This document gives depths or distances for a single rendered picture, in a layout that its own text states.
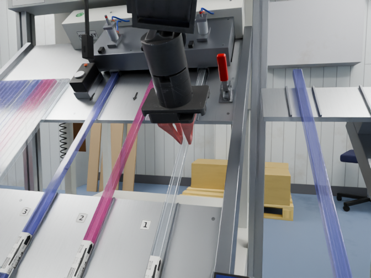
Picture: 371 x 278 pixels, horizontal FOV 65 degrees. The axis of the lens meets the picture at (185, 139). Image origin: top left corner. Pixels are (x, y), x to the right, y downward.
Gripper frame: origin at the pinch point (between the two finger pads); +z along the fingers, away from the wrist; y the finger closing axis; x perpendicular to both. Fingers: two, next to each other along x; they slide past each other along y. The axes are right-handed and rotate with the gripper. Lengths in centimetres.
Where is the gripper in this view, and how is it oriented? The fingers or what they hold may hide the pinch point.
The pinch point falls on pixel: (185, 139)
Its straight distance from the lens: 52.7
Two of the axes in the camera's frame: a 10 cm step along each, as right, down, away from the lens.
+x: -2.0, 6.8, -7.0
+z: 1.7, 7.3, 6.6
